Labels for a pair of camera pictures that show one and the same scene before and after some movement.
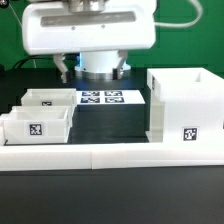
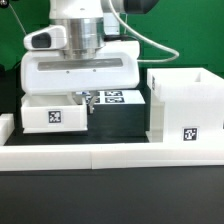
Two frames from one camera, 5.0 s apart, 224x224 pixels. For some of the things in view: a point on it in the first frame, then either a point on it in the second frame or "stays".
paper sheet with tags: x=108 y=97 stays
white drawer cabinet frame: x=186 y=106 stays
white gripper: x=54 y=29 → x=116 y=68
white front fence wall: x=110 y=156 stays
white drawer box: x=37 y=125 → x=53 y=113
